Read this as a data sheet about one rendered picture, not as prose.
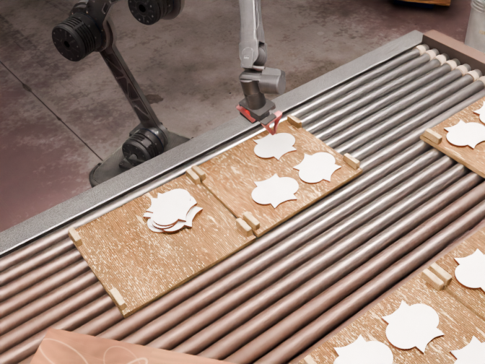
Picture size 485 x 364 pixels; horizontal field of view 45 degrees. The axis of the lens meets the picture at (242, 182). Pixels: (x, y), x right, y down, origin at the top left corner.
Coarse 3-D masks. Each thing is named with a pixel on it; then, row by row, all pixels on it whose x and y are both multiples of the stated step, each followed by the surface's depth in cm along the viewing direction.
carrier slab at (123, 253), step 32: (160, 192) 176; (192, 192) 175; (96, 224) 168; (128, 224) 167; (192, 224) 166; (224, 224) 165; (96, 256) 159; (128, 256) 158; (160, 256) 158; (192, 256) 157; (224, 256) 157; (128, 288) 151; (160, 288) 150
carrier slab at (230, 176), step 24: (240, 144) 190; (312, 144) 188; (216, 168) 183; (240, 168) 182; (264, 168) 181; (288, 168) 181; (360, 168) 179; (216, 192) 175; (240, 192) 174; (312, 192) 172; (240, 216) 167; (264, 216) 166; (288, 216) 166
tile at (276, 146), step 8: (272, 136) 191; (280, 136) 191; (288, 136) 191; (264, 144) 188; (272, 144) 188; (280, 144) 188; (288, 144) 188; (256, 152) 186; (264, 152) 186; (272, 152) 185; (280, 152) 185; (288, 152) 186
